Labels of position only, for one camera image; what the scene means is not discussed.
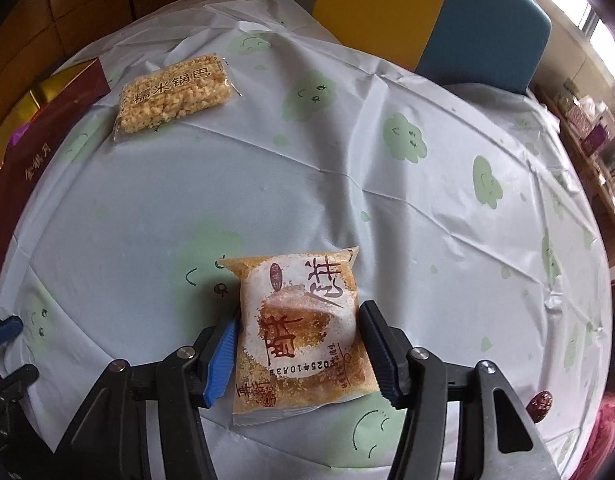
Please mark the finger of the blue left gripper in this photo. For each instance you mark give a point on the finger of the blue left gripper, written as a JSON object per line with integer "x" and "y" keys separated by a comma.
{"x": 10, "y": 328}
{"x": 15, "y": 386}

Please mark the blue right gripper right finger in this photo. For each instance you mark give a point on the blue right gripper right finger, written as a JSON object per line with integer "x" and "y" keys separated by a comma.
{"x": 387, "y": 348}

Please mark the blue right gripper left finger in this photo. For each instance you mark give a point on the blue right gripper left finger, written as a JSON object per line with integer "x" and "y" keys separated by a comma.
{"x": 216, "y": 347}

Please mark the golden crumb cake pack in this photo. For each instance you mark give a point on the golden crumb cake pack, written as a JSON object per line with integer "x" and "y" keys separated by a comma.
{"x": 299, "y": 346}

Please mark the purple candy wrapper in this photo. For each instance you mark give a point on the purple candy wrapper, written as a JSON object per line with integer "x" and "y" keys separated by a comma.
{"x": 17, "y": 135}

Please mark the white green-print tablecloth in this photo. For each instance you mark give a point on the white green-print tablecloth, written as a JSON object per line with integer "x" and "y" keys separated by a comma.
{"x": 473, "y": 230}

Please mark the red date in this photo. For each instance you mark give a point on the red date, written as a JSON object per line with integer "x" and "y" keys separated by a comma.
{"x": 539, "y": 406}

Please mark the gold tin box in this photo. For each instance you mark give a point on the gold tin box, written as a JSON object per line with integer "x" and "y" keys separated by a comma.
{"x": 61, "y": 101}

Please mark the rice cracker block pack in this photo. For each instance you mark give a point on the rice cracker block pack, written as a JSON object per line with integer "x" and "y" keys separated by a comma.
{"x": 180, "y": 90}

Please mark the wooden side shelf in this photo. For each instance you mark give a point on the wooden side shelf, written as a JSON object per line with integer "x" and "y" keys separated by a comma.
{"x": 594, "y": 176}

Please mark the grey yellow blue chair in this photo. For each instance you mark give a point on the grey yellow blue chair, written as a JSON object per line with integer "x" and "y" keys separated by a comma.
{"x": 493, "y": 42}

